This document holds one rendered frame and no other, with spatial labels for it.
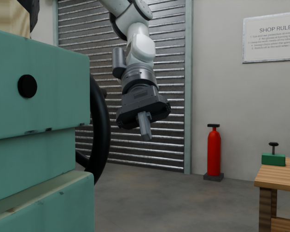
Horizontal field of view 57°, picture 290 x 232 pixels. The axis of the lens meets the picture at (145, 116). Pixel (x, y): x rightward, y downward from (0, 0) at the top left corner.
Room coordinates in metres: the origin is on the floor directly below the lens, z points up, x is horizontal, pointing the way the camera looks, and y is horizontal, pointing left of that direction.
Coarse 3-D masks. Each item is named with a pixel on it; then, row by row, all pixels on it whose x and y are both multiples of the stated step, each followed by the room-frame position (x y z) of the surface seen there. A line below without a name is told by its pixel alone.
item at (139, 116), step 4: (140, 112) 0.57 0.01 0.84; (136, 116) 0.58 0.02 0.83; (140, 116) 0.56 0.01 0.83; (136, 120) 0.58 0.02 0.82; (140, 120) 0.56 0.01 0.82; (140, 124) 0.55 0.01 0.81; (140, 128) 0.54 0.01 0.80; (140, 132) 0.54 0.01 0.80; (144, 132) 0.54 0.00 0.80; (144, 136) 0.54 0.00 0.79; (144, 140) 0.55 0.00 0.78
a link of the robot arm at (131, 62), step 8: (120, 48) 0.73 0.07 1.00; (112, 56) 0.71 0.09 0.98; (120, 56) 0.70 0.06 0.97; (128, 56) 0.71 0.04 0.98; (112, 64) 0.68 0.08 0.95; (120, 64) 0.67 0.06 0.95; (128, 64) 0.69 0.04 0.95; (136, 64) 0.66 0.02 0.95; (144, 64) 0.66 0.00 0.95; (152, 64) 0.70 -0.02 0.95; (112, 72) 0.67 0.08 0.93; (120, 72) 0.67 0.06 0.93; (152, 72) 0.66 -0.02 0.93; (120, 80) 0.74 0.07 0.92
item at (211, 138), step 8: (208, 136) 2.89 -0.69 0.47; (216, 136) 2.83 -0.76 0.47; (208, 144) 2.88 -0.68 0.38; (216, 144) 2.82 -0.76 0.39; (208, 152) 2.87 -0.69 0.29; (216, 152) 2.82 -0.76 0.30; (208, 160) 2.87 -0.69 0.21; (216, 160) 2.82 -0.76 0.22; (208, 168) 2.87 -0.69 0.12; (216, 168) 2.82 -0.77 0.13; (208, 176) 2.83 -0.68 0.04; (216, 176) 2.81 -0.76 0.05
